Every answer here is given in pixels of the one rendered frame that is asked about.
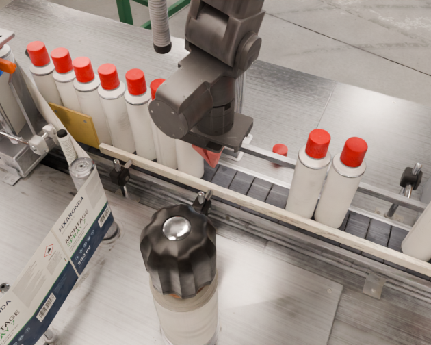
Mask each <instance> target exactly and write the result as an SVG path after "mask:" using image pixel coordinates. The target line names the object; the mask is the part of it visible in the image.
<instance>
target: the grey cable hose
mask: <svg viewBox="0 0 431 345"><path fill-rule="evenodd" d="M148 7H149V12H150V18H151V28H152V33H153V48H154V50H155V52H156V53H159V54H166V53H169V52H170V51H171V49H172V41H171V39H170V28H169V22H168V8H167V0H148Z"/></svg>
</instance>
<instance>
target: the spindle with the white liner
mask: <svg viewBox="0 0 431 345"><path fill-rule="evenodd" d="M140 251H141V254H142V258H143V261H144V265H145V268H146V271H147V272H148V273H149V286H150V290H151V294H152V295H153V300H154V304H155V306H156V309H157V314H158V317H159V321H160V326H161V333H162V337H163V339H164V342H165V344H166V345H214V344H215V342H216V340H217V338H218V335H219V330H220V325H219V317H218V270H217V268H216V229H215V227H214V225H213V223H212V222H211V221H210V219H209V218H208V217H207V216H206V215H204V214H200V213H198V212H196V211H195V210H194V208H193V207H192V206H191V205H185V204H179V205H177V206H174V207H162V208H161V209H159V210H157V211H156V212H155V213H154V214H153V215H152V217H151V222H150V223H149V224H148V225H147V226H145V228H143V230H142V232H141V235H140Z"/></svg>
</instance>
